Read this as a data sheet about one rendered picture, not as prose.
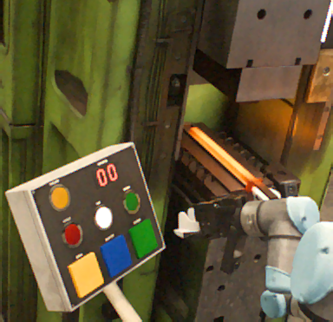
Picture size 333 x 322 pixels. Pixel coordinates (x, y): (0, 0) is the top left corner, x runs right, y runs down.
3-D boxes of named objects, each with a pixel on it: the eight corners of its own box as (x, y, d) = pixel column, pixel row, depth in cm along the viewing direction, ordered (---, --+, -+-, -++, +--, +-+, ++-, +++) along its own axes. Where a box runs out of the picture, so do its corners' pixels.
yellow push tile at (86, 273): (104, 282, 145) (94, 252, 144) (81, 298, 140) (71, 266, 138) (98, 282, 147) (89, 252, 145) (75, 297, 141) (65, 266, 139)
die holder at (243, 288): (284, 316, 226) (316, 207, 203) (189, 344, 206) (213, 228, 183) (202, 227, 264) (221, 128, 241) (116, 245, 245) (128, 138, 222)
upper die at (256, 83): (294, 97, 181) (302, 65, 177) (235, 102, 171) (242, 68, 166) (216, 44, 210) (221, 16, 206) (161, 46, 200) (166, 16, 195)
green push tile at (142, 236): (158, 247, 161) (149, 218, 159) (139, 259, 155) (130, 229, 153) (153, 247, 162) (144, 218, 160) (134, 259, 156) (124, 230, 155)
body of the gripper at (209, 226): (209, 196, 148) (253, 192, 141) (218, 233, 150) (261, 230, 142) (189, 205, 142) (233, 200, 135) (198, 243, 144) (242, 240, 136)
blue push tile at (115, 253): (132, 263, 153) (123, 234, 152) (111, 277, 147) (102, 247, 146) (127, 263, 154) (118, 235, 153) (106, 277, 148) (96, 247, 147)
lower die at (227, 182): (267, 204, 200) (273, 180, 195) (212, 214, 189) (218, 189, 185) (199, 141, 228) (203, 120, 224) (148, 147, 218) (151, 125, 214)
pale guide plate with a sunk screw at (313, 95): (329, 101, 207) (342, 50, 199) (307, 103, 203) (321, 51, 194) (324, 98, 209) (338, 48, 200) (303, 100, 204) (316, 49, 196)
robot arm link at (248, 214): (278, 230, 139) (258, 241, 133) (260, 231, 142) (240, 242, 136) (271, 196, 138) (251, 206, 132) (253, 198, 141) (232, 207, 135)
